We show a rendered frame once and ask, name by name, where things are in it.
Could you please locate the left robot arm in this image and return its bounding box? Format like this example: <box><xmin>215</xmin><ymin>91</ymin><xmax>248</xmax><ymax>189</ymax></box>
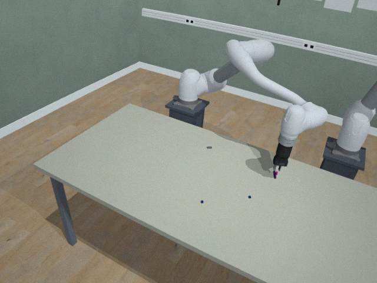
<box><xmin>327</xmin><ymin>81</ymin><xmax>377</xmax><ymax>162</ymax></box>

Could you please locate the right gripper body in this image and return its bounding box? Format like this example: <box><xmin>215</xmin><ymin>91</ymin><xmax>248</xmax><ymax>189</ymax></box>
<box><xmin>273</xmin><ymin>133</ymin><xmax>297</xmax><ymax>166</ymax></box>

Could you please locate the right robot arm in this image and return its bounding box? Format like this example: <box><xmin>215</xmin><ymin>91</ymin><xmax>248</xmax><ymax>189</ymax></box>
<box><xmin>173</xmin><ymin>40</ymin><xmax>328</xmax><ymax>139</ymax></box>

